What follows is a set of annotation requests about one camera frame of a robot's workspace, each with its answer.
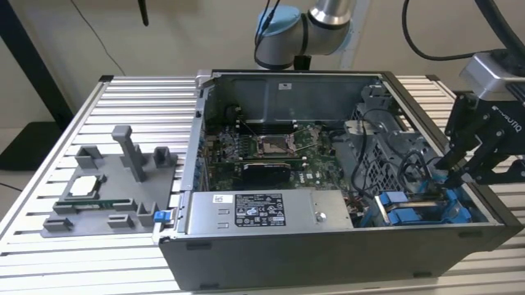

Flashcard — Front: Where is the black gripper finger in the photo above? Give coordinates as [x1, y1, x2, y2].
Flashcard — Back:
[432, 92, 483, 172]
[444, 128, 518, 189]

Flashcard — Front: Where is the black disk wire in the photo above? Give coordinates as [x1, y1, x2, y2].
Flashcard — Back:
[399, 150, 446, 187]

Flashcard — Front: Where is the hard disk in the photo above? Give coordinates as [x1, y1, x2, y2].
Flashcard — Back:
[375, 184, 472, 227]

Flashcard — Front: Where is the grey metal disk bay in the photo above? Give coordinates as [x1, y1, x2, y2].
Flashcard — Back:
[331, 85, 451, 197]

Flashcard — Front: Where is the green motherboard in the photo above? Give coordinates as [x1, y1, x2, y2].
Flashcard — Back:
[202, 118, 360, 197]

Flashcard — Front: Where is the CPU socket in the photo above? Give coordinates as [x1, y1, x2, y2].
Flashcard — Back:
[253, 133, 299, 156]

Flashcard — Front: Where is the black graphics card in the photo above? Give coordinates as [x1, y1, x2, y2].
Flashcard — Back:
[240, 162, 292, 191]

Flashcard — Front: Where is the black PC case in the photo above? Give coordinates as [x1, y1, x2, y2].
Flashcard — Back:
[157, 69, 525, 291]

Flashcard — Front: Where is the silver power supply unit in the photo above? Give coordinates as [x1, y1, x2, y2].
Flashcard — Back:
[185, 189, 355, 237]

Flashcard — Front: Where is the black antenna rod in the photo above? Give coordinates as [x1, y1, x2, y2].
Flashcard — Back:
[136, 0, 149, 28]

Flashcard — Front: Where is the grey parts rack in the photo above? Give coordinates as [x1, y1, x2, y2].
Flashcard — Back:
[39, 124, 180, 239]

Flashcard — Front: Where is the green RAM stick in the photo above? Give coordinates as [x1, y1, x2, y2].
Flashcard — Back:
[59, 199, 128, 210]

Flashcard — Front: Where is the silver CPU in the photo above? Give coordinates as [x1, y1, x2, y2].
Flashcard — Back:
[70, 176, 102, 198]

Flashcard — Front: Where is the black stand with base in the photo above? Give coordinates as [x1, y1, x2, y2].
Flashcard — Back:
[0, 0, 73, 172]

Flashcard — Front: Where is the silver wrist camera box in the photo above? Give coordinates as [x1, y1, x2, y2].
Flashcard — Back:
[458, 52, 525, 101]

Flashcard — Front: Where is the blue disk wire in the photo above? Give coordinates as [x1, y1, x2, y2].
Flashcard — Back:
[416, 171, 450, 200]

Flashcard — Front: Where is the thick black cable loop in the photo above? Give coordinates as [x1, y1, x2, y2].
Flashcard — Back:
[400, 0, 499, 61]

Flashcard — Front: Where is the long black cable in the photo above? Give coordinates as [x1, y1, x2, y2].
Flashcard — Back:
[349, 107, 393, 197]

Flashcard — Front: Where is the black arm hose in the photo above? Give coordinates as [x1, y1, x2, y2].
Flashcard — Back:
[472, 0, 525, 58]

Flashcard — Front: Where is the red yellow wire bundle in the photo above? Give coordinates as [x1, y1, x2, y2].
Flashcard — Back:
[343, 190, 369, 219]

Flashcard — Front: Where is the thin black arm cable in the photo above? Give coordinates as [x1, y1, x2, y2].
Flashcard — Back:
[252, 0, 283, 64]

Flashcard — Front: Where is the thin black wall cable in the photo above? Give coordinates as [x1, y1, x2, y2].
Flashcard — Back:
[69, 0, 126, 77]

